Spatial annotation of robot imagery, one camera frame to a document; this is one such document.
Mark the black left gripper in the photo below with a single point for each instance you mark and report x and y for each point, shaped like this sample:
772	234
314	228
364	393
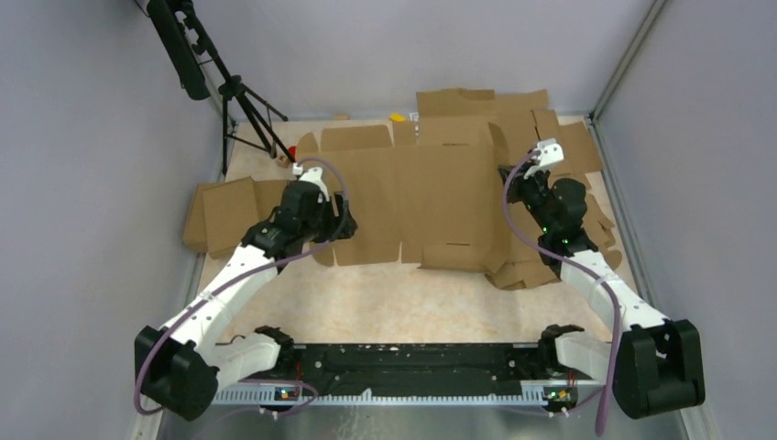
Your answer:
341	207

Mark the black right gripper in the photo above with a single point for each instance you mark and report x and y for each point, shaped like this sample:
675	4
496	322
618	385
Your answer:
517	182

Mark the large cardboard box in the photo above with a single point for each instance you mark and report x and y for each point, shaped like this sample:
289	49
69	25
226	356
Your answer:
429	197

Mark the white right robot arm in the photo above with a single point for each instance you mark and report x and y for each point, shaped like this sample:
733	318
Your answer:
653	363

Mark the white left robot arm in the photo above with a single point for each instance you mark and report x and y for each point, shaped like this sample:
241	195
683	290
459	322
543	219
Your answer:
183	365

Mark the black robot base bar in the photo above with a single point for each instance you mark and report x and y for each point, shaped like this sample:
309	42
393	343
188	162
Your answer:
417	370

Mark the folded cardboard box at left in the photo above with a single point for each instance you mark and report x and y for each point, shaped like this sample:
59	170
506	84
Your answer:
221	213

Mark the small wooden letter cube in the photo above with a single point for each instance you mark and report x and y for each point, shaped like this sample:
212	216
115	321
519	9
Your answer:
283	161

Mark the stack of flat cardboard blanks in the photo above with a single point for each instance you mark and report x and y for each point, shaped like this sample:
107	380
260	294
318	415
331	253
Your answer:
512	124

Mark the yellow rectangular block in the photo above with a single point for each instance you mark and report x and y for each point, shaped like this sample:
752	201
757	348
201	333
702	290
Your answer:
395	117

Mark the small printed card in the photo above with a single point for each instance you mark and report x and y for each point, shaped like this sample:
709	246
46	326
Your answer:
414	118

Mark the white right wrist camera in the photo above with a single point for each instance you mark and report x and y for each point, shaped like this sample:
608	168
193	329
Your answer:
546	155

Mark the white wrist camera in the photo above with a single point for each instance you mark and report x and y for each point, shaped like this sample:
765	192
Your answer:
546	155
312	175

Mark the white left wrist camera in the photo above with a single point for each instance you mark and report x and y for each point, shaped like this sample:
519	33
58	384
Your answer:
312	175

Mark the black camera tripod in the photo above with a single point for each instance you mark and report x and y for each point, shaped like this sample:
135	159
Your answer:
203	75

